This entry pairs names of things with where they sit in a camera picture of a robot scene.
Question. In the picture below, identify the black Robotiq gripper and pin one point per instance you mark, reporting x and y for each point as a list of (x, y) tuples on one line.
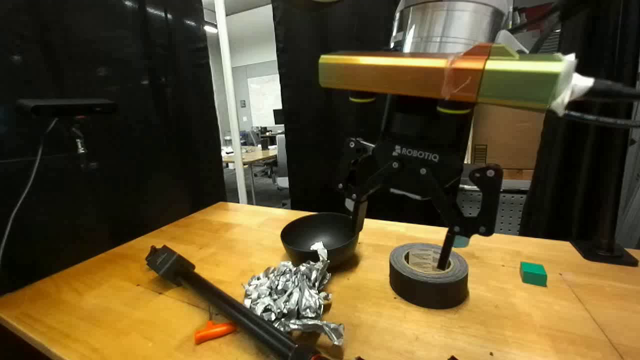
[(417, 137)]

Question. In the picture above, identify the black masking tape roll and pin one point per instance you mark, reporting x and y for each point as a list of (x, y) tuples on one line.
[(427, 290)]

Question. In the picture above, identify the grey perforated metal plate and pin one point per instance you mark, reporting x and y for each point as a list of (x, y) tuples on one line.
[(512, 210)]

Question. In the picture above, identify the cardboard box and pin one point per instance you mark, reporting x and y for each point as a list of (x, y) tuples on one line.
[(507, 137)]

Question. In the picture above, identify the black bowl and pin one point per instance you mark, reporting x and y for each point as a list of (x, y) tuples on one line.
[(313, 236)]

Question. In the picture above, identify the black curtain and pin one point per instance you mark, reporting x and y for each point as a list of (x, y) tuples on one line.
[(106, 166), (307, 147)]

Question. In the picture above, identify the green block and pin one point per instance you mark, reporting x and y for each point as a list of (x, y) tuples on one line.
[(532, 274)]

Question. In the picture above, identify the crumpled aluminium foil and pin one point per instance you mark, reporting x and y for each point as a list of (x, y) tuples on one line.
[(286, 297)]

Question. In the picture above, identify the wooden background desk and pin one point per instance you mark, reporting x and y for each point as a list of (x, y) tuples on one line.
[(251, 158)]

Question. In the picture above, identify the white board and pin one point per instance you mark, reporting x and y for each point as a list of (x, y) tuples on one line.
[(265, 100)]

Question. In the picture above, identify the black stand with base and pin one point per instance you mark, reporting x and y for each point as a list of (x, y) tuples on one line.
[(607, 251)]

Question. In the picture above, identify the black rod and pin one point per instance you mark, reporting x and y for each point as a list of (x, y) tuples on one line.
[(220, 300)]

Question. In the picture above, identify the orange carrot toy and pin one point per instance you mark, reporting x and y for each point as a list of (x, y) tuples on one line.
[(212, 330)]

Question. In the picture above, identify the white post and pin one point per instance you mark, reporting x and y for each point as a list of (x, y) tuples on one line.
[(231, 100)]

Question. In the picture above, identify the black bar camera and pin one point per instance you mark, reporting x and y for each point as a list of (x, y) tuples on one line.
[(63, 107)]

